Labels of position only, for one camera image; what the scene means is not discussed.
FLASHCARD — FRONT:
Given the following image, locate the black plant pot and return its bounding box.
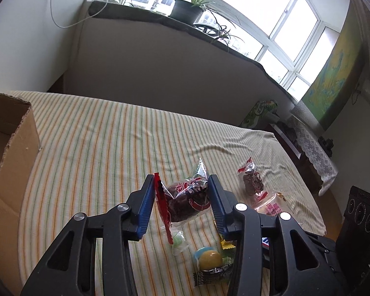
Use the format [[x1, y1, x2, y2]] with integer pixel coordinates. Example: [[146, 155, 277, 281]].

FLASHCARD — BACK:
[[169, 0, 204, 25]]

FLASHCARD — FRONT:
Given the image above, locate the white framed window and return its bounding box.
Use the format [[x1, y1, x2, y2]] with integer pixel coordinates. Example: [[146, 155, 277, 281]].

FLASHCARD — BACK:
[[114, 0, 340, 101]]

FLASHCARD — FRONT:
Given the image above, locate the green patterned bag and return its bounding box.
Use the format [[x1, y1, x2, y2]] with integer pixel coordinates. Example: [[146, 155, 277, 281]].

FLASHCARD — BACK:
[[240, 99, 279, 128]]

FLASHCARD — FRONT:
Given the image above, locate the brown cardboard box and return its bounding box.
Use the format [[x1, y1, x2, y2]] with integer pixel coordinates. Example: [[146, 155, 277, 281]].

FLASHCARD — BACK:
[[0, 91, 41, 296]]

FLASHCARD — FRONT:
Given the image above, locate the pink white snack packet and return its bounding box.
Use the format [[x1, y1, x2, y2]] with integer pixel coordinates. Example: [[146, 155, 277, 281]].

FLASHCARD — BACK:
[[254, 191, 292, 219]]

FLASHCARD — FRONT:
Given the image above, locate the red plastic snack packet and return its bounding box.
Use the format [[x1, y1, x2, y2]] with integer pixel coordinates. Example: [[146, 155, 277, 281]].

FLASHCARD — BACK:
[[154, 173, 174, 245]]

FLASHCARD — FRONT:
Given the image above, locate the striped bed sheet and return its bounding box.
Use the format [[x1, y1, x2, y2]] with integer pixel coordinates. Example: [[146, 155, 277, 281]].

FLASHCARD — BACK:
[[6, 90, 327, 296]]

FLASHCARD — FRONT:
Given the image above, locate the black speaker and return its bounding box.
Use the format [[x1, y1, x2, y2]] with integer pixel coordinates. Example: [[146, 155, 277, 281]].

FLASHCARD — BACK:
[[336, 185, 370, 296]]

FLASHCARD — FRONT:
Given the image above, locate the dark red snack packet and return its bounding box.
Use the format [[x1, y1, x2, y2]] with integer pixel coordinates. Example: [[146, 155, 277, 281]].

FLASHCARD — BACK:
[[159, 157, 212, 222], [237, 157, 265, 198]]

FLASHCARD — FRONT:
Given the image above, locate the small trailing plant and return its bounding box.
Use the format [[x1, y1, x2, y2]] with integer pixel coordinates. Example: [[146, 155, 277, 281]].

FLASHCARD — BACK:
[[194, 6, 245, 53]]

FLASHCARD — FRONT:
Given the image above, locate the white cable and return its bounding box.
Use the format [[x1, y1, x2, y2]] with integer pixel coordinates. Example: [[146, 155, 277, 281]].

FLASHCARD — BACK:
[[49, 0, 111, 29]]

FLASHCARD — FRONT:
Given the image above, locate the dark wooden side table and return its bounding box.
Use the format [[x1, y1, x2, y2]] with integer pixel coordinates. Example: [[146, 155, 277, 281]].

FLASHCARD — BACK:
[[268, 123, 324, 193]]

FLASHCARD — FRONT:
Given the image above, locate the yellow candy packet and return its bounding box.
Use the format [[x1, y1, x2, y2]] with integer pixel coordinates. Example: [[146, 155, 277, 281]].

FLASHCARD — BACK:
[[216, 222, 237, 250]]

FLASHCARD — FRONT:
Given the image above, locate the white lace cloth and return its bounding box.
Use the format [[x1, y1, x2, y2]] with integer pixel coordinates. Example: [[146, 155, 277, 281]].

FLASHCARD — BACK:
[[291, 100, 339, 196]]

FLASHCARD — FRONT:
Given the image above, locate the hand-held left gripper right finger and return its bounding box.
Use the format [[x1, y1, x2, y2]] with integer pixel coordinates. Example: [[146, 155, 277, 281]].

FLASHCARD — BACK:
[[207, 174, 338, 296]]

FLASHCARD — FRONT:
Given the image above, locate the wall map poster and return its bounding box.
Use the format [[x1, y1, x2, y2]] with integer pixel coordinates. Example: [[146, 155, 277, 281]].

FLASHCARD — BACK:
[[300, 6, 367, 130]]

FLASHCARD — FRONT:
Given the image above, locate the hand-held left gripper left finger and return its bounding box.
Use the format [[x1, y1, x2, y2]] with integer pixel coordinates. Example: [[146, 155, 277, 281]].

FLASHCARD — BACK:
[[20, 174, 156, 296]]

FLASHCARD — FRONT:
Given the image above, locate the yellow jelly cup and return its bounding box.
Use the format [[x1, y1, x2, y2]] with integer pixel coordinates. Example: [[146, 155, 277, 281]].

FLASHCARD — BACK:
[[194, 247, 224, 270]]

